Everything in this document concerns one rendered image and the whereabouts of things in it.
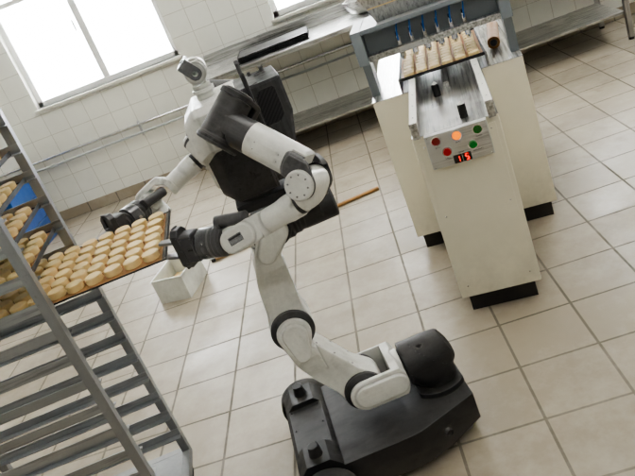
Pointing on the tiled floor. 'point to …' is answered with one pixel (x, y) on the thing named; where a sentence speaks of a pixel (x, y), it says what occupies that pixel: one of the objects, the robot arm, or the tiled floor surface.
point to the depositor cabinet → (507, 74)
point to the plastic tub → (178, 280)
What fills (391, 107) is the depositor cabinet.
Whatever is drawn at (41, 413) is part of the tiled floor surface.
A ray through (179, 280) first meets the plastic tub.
